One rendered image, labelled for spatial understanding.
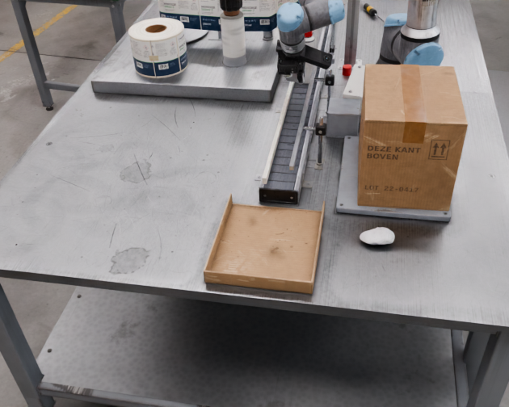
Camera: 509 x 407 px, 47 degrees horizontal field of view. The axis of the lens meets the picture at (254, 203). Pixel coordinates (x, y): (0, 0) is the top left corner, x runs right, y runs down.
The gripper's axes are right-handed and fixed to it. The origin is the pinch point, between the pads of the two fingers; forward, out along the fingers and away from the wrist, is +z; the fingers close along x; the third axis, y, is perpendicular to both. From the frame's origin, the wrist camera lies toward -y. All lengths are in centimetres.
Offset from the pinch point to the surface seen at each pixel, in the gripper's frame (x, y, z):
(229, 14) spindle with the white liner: -23.9, 28.8, -2.2
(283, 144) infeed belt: 28.9, 2.1, -10.4
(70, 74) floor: -99, 184, 165
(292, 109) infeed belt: 11.2, 2.5, -0.1
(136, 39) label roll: -11, 60, -4
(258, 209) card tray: 54, 6, -19
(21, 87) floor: -80, 210, 155
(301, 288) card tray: 78, -10, -35
